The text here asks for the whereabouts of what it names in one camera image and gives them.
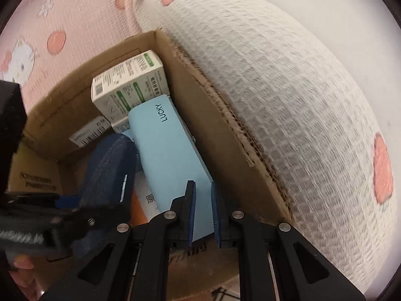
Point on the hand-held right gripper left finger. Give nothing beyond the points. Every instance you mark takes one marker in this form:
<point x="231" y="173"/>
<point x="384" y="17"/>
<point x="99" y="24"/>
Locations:
<point x="191" y="213"/>

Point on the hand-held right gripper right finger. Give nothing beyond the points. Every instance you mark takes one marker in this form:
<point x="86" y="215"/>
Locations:
<point x="215" y="213"/>

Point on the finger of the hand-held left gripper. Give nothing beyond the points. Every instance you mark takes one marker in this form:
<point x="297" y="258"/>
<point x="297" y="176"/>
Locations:
<point x="37" y="219"/>

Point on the orange white tissue pack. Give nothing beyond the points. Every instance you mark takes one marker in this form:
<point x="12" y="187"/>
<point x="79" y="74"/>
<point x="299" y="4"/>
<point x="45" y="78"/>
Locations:
<point x="145" y="203"/>

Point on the light blue glasses case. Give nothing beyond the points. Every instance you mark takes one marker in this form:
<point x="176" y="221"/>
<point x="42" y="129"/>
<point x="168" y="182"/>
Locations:
<point x="169" y="156"/>

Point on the dark denim glasses case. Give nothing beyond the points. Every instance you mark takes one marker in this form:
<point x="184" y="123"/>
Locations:
<point x="106" y="169"/>

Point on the brown cardboard box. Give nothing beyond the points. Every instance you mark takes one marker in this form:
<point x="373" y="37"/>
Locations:
<point x="213" y="116"/>

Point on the person's left hand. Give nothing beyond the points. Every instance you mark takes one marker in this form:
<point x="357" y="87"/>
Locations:
<point x="22" y="272"/>

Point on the black white patterned mat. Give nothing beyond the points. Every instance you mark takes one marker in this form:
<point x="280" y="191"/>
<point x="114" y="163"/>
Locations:
<point x="225" y="293"/>

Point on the white barcode box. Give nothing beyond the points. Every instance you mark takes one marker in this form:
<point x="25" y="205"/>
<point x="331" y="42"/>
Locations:
<point x="91" y="133"/>

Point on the white green medicine box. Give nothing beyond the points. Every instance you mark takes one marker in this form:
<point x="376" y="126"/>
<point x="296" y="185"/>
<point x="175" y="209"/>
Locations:
<point x="125" y="84"/>

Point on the pink printed blanket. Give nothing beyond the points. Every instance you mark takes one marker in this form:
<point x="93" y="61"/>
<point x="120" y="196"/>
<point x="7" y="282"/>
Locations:
<point x="78" y="15"/>

